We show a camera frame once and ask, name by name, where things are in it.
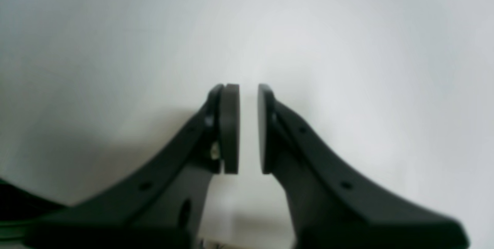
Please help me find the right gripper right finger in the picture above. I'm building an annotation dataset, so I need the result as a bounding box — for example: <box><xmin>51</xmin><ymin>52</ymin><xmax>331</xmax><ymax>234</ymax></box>
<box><xmin>258</xmin><ymin>84</ymin><xmax>469</xmax><ymax>249</ymax></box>

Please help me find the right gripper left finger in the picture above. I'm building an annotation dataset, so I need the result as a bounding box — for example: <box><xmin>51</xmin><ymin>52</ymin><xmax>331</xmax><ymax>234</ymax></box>
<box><xmin>23</xmin><ymin>84</ymin><xmax>240</xmax><ymax>249</ymax></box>

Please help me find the black OpenArm base box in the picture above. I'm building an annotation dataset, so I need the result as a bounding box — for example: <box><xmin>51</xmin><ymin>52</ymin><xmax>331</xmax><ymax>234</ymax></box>
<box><xmin>0</xmin><ymin>180</ymin><xmax>67</xmax><ymax>244</ymax></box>

